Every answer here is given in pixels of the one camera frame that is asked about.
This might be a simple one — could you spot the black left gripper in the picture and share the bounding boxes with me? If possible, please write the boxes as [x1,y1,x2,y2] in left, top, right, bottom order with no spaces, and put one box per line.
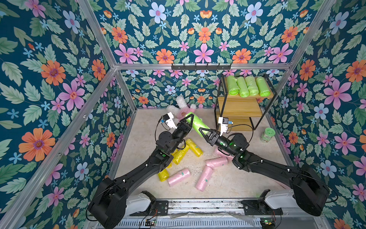
[166,115,191,155]

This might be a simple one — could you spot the green trash bag roll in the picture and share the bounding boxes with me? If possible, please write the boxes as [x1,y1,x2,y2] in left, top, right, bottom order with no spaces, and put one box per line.
[185,112,210,137]
[255,76,271,97]
[226,75,240,95]
[245,76,259,96]
[236,77,250,98]

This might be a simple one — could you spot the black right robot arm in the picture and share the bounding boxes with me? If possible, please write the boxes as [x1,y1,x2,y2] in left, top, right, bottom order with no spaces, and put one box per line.
[199,127,330,216]

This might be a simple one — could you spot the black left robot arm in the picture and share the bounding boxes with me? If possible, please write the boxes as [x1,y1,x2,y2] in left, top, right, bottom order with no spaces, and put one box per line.
[88,114,194,229]

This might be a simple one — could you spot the yellow trash bag roll right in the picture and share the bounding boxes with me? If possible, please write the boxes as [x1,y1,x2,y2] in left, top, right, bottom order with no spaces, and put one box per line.
[185,138,203,157]

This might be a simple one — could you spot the pink trash bag roll upper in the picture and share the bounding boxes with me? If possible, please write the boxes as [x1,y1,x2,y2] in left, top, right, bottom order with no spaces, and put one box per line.
[214,147,234,161]

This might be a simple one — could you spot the pink trash bag roll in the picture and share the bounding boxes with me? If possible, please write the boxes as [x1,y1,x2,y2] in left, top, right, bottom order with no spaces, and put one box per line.
[205,157,228,169]
[195,166,214,192]
[214,147,234,161]
[167,168,191,187]

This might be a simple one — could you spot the pink trash bag roll middle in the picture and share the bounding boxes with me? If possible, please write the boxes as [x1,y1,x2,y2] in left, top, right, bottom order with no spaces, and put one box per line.
[205,157,228,169]

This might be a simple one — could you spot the yellow trash bag roll middle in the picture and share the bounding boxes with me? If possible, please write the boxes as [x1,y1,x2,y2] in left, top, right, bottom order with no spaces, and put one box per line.
[172,145,189,165]

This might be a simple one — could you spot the pink trash bag roll lower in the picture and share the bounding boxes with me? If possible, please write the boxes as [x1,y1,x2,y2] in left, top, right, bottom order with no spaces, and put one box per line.
[195,166,214,192]

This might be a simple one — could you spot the pink trash bag roll left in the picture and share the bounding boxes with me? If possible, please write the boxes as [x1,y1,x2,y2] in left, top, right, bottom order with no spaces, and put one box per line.
[167,168,191,187]

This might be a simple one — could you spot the yellow trash bag roll large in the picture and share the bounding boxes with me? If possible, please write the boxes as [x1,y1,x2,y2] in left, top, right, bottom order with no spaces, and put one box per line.
[158,169,170,182]

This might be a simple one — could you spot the white plush bunny pink shirt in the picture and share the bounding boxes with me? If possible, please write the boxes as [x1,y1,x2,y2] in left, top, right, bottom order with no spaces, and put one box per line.
[166,95,197,122]

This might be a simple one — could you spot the upper green lidded jar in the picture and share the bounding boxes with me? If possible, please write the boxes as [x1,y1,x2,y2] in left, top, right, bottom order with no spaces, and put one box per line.
[261,127,276,142]

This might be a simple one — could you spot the green circuit board right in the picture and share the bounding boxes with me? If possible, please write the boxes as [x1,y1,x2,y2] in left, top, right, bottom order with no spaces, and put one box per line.
[260,218,276,229]

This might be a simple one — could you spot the green circuit board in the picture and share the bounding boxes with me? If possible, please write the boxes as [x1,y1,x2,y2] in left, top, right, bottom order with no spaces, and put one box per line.
[260,218,276,229]
[144,219,156,227]

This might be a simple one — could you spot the green circuit board left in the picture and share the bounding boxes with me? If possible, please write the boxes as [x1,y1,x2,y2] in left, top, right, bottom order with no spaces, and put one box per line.
[144,219,156,227]

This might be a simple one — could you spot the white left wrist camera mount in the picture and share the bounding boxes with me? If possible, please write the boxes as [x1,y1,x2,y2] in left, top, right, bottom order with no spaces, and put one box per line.
[160,112,177,131]

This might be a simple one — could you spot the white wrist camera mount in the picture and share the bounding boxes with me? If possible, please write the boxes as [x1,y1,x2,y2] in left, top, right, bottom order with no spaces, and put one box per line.
[218,116,233,136]
[160,112,177,131]

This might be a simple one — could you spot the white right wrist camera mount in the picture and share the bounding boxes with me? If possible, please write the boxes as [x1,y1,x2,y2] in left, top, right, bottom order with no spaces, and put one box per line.
[218,116,233,136]

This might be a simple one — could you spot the wooden shelf black metal frame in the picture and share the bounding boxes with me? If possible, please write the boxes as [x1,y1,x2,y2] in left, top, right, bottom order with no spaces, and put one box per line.
[214,74,278,131]

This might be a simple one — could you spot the black hook rail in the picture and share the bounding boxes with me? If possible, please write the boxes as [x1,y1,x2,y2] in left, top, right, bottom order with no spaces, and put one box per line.
[171,63,232,71]

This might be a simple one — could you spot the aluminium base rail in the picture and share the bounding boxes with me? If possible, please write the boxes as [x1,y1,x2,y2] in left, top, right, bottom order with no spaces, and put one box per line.
[113,195,331,229]

